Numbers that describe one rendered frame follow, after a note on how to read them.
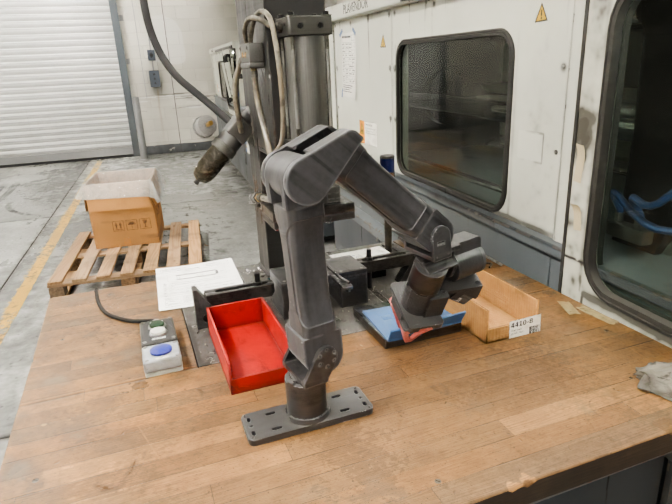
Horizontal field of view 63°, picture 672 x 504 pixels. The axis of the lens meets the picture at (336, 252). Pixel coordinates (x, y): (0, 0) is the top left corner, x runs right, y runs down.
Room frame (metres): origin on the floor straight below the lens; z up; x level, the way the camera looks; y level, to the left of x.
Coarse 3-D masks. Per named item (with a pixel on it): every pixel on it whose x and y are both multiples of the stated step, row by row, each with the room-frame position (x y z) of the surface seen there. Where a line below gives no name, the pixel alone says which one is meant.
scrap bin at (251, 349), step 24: (216, 312) 1.04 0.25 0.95; (240, 312) 1.05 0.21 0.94; (264, 312) 1.05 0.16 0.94; (216, 336) 0.91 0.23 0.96; (240, 336) 1.00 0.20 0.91; (264, 336) 1.00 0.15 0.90; (240, 360) 0.91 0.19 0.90; (264, 360) 0.90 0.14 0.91; (240, 384) 0.81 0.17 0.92; (264, 384) 0.82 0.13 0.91
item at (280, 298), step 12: (348, 276) 1.13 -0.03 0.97; (360, 276) 1.14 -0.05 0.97; (276, 288) 1.12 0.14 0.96; (336, 288) 1.15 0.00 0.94; (360, 288) 1.14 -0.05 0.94; (276, 300) 1.13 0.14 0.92; (288, 300) 1.08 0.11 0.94; (336, 300) 1.16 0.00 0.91; (348, 300) 1.13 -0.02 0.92; (360, 300) 1.14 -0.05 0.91
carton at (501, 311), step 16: (480, 272) 1.15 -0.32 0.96; (496, 288) 1.09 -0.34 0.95; (512, 288) 1.04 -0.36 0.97; (448, 304) 1.06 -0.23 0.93; (464, 304) 1.00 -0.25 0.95; (480, 304) 1.10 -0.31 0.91; (496, 304) 1.09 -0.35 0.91; (512, 304) 1.04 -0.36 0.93; (528, 304) 1.00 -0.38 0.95; (464, 320) 1.00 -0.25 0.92; (480, 320) 0.95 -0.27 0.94; (496, 320) 1.02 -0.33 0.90; (512, 320) 1.02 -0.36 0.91; (528, 320) 0.97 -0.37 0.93; (480, 336) 0.95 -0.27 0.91; (496, 336) 0.94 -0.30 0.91; (512, 336) 0.95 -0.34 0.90
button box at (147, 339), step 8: (96, 288) 1.31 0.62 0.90; (96, 296) 1.24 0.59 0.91; (104, 312) 1.15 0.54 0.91; (120, 320) 1.11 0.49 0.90; (128, 320) 1.10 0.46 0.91; (136, 320) 1.09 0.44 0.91; (144, 320) 1.09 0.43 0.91; (152, 320) 1.08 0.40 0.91; (168, 320) 1.04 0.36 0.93; (144, 328) 1.01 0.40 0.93; (152, 328) 1.00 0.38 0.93; (168, 328) 1.01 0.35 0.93; (144, 336) 0.97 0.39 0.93; (152, 336) 0.97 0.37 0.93; (160, 336) 0.97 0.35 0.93; (168, 336) 0.97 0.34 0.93; (176, 336) 0.97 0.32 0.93; (144, 344) 0.94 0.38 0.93; (152, 344) 0.95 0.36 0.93
